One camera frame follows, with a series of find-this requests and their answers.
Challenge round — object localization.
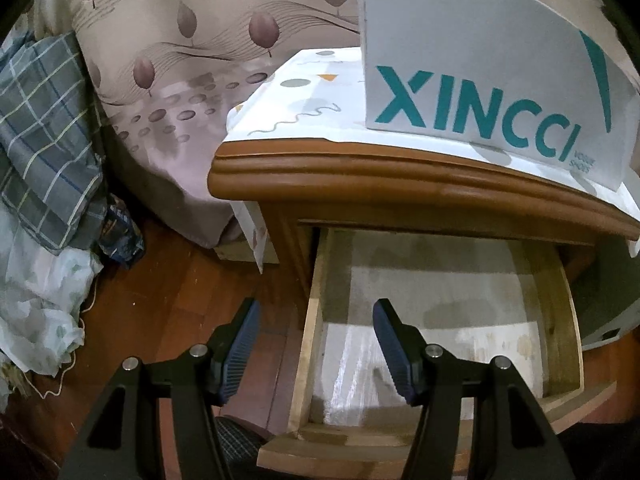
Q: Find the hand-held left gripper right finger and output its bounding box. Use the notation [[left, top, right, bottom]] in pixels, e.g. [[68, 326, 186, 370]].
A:
[[372, 297, 576, 480]]

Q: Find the brown wooden nightstand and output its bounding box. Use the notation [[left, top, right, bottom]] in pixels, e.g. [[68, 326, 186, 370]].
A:
[[207, 142, 640, 306]]

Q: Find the white dotted table cover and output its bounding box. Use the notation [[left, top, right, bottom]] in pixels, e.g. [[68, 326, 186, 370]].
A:
[[222, 47, 640, 275]]

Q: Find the leaf print bed sheet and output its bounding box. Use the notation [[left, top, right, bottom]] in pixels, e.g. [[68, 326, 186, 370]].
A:
[[30, 0, 366, 251]]

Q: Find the wooden drawer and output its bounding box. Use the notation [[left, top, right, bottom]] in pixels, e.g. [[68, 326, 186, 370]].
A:
[[256, 227, 618, 470]]

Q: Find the dark crumpled fabric piece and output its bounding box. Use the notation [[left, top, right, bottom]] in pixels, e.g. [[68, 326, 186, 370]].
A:
[[95, 195, 146, 267]]

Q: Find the white cardboard shoebox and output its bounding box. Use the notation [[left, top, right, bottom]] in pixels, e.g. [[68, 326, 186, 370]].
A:
[[355, 0, 640, 192]]

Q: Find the grey plaid cloth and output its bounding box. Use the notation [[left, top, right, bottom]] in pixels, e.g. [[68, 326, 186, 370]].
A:
[[0, 30, 108, 253]]

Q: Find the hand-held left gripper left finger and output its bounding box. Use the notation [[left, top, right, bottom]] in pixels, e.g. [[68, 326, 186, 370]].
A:
[[60, 297, 263, 480]]

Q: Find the plaid slipper foot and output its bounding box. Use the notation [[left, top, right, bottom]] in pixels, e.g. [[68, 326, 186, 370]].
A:
[[215, 415, 273, 480]]

